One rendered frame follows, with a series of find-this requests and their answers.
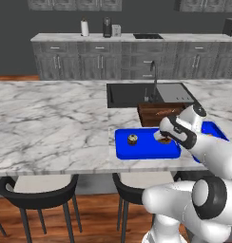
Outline black microwave oven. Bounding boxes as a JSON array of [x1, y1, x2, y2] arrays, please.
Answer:
[[222, 17, 232, 38]]

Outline chocolate cupcake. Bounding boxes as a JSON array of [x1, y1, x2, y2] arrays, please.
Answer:
[[126, 134, 139, 146]]

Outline dark wooden cutting board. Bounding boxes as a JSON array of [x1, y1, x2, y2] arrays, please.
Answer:
[[137, 102, 187, 128]]

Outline black hob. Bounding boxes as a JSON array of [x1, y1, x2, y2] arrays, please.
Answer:
[[132, 32, 164, 41]]

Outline black sink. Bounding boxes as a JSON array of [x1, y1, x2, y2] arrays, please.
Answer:
[[106, 82, 196, 109]]

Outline grey base cupboard run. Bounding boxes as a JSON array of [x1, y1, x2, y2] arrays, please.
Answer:
[[30, 32, 232, 81]]

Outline grey wall cupboards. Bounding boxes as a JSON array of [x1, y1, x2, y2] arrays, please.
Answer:
[[173, 0, 232, 13], [27, 0, 123, 12]]

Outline black coffee machine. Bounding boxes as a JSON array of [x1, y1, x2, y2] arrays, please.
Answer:
[[102, 16, 113, 39]]

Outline white paper towel roll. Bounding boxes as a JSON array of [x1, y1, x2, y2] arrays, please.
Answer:
[[80, 18, 90, 38]]

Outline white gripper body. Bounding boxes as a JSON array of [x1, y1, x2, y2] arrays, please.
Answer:
[[153, 128, 166, 141]]

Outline brown cake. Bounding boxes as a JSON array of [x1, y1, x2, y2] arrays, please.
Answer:
[[158, 137, 173, 145]]

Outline black tap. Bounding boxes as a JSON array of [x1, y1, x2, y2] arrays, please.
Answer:
[[144, 60, 161, 103]]

